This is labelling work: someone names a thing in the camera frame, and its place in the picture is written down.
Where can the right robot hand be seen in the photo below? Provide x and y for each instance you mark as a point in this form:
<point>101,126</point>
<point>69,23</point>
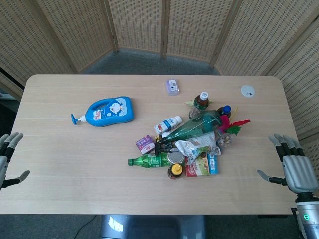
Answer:
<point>296,169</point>

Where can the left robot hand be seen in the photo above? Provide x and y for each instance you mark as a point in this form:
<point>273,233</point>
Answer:
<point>7,149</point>

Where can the large blue pump bottle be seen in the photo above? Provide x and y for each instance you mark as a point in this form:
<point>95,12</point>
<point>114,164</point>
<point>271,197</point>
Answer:
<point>109,112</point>

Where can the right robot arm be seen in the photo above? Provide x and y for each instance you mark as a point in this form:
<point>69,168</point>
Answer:
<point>308,216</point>

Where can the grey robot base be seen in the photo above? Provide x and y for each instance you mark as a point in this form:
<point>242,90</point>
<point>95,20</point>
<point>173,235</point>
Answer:
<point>152,226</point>

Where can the dark bottle blue cap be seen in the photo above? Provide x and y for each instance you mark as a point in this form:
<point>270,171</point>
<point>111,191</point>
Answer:
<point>225,110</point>

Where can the tea bottle white cap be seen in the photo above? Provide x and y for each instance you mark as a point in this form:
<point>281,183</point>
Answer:
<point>199,103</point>

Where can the white milk bottle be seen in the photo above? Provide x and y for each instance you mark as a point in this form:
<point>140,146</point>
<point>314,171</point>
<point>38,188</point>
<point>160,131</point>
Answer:
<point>168,124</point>

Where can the green plastic soda bottle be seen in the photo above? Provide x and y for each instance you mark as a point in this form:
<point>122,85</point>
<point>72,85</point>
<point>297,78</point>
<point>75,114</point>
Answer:
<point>147,160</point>

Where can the round clear nut container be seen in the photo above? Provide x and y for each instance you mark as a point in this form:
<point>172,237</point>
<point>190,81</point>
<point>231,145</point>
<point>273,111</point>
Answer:
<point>224,140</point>

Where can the red green artificial flower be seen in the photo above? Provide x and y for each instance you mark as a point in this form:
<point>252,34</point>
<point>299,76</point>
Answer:
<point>231,125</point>

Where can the blue snack packet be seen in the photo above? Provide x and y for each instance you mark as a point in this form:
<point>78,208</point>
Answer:
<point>213,164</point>

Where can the red green snack box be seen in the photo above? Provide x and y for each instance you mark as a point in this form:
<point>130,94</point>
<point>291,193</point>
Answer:
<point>198,168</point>

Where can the crumpled silver snack bag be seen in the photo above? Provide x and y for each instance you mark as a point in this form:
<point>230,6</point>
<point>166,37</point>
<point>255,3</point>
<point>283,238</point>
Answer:
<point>197,147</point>

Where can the dark green plastic bag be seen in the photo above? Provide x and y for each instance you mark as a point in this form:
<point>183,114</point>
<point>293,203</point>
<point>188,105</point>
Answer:
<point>194,127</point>

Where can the silver metal can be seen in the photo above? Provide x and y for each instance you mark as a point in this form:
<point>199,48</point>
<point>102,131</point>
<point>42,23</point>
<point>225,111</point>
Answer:
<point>175,156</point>

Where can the brown jar yellow cap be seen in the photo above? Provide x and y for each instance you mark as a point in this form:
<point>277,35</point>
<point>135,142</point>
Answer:
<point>175,171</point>

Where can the purple pink small box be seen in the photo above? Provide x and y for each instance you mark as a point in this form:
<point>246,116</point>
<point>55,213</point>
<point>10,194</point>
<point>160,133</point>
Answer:
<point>144,145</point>

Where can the purple soap box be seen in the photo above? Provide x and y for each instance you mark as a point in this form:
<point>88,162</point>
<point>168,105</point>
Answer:
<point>173,86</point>

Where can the woven folding screen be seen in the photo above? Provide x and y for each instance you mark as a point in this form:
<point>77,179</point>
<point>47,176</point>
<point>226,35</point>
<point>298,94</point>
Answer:
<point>159,30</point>

